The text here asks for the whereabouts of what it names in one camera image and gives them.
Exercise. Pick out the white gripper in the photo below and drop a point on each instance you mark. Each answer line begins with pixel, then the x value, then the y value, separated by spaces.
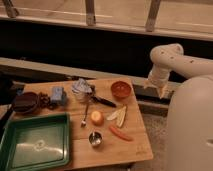
pixel 158 77

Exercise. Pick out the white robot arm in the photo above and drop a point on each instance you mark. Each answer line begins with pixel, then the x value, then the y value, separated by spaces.
pixel 190 113

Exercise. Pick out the metal spoon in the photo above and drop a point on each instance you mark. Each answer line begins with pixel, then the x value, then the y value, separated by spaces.
pixel 83 122

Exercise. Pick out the crumpled white blue cloth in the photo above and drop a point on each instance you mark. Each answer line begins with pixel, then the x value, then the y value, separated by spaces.
pixel 81 89

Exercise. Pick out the black handled knife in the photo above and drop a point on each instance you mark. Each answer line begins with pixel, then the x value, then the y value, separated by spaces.
pixel 103 101

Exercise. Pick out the red bowl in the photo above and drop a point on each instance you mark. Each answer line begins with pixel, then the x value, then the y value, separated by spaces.
pixel 120 89

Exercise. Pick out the small metal cup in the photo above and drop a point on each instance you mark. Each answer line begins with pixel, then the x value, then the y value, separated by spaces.
pixel 95 139

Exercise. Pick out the green plastic tray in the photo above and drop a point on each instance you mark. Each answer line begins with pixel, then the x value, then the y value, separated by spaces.
pixel 36 144

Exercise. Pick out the dark brown bowl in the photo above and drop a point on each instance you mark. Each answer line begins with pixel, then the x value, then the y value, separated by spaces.
pixel 26 103

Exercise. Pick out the yellow round fruit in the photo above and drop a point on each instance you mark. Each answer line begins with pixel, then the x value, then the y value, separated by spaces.
pixel 97 118

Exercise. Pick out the dark grape bunch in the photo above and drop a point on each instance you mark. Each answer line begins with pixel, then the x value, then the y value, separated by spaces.
pixel 45 101

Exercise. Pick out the wooden cutting board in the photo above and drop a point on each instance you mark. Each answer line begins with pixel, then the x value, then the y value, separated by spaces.
pixel 112 150

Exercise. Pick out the orange carrot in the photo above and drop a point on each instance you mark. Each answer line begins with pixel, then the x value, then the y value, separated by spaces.
pixel 119 133

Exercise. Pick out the pale banana slice left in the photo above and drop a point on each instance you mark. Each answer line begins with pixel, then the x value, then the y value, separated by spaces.
pixel 114 115

